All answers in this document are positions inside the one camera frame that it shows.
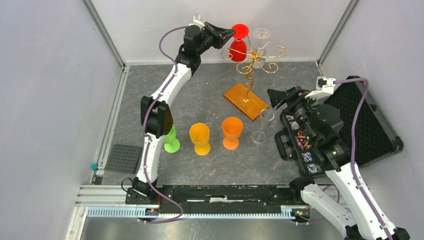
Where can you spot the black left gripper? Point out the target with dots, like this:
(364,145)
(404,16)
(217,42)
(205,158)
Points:
(220,35)

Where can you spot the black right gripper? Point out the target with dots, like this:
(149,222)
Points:
(294,96)

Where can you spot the red wine glass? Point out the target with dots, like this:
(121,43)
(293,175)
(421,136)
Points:
(238,48)

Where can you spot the clear champagne flute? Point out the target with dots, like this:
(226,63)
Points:
(265,120)

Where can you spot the clear wine glass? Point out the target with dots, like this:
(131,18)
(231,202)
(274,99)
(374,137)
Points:
(260,38)

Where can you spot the orange wine glass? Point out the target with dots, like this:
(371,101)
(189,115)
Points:
(232,128)

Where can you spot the yellow wine glass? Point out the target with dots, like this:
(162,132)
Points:
(199,134)

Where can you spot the green wine glass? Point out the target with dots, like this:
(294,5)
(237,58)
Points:
(171,143)

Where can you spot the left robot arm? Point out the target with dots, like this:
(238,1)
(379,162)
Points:
(155,113)

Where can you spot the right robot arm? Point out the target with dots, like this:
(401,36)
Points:
(342,197)

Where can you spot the black poker chip case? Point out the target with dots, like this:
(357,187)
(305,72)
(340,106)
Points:
(346,125)

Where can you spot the grey lego baseplate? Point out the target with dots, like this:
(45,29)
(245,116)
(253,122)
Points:
(123,159)

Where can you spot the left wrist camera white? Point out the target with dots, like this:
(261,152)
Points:
(197,21)

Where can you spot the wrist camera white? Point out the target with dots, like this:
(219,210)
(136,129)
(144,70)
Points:
(324,88)
(197,21)

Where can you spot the gold wire rack wooden base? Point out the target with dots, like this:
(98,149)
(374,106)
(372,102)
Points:
(241,95)

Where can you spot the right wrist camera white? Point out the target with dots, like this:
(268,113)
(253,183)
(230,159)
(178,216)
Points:
(324,88)

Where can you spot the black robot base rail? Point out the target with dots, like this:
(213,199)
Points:
(216,200)

